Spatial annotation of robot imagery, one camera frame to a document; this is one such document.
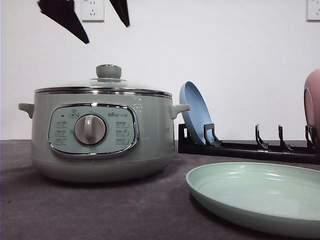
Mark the white wall socket left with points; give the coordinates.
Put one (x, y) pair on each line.
(93, 11)

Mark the green electric steamer pot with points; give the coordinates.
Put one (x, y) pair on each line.
(102, 135)

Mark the black dish rack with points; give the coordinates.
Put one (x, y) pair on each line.
(258, 151)

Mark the white wall socket right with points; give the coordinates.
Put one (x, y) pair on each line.
(312, 11)

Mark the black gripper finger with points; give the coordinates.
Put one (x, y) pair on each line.
(120, 7)
(62, 12)

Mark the blue plate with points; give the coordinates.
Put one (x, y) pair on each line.
(198, 116)

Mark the glass steamer lid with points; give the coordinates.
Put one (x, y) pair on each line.
(108, 81)

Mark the pink plate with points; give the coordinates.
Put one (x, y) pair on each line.
(311, 100)

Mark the green plate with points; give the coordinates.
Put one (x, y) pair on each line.
(270, 194)

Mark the white wall socket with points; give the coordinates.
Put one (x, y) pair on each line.
(312, 11)
(93, 11)

